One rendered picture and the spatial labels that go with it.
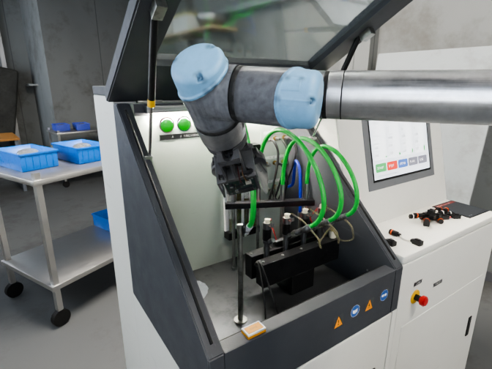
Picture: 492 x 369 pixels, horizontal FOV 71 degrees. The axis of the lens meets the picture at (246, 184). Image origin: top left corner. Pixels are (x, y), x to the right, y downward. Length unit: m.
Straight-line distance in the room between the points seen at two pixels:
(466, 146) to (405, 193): 1.39
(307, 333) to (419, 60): 2.54
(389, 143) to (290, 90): 1.11
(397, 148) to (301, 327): 0.89
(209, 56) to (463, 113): 0.35
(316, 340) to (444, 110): 0.69
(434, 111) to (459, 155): 2.39
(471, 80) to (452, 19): 2.74
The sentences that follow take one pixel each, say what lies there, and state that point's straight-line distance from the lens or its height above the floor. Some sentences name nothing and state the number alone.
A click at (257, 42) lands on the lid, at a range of 1.05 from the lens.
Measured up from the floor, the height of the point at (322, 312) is 0.93.
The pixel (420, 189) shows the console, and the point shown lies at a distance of 1.69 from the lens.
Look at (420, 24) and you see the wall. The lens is 3.38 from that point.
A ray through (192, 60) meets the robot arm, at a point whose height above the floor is 1.53.
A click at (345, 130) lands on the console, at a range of 1.31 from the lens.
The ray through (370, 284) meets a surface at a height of 0.94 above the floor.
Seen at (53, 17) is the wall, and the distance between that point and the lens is 6.83.
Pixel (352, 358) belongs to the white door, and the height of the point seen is 0.70.
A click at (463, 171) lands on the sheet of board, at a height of 0.90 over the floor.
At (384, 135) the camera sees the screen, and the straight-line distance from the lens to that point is 1.48.
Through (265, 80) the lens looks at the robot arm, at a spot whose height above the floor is 1.51.
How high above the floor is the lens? 1.51
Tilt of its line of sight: 16 degrees down
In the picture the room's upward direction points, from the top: straight up
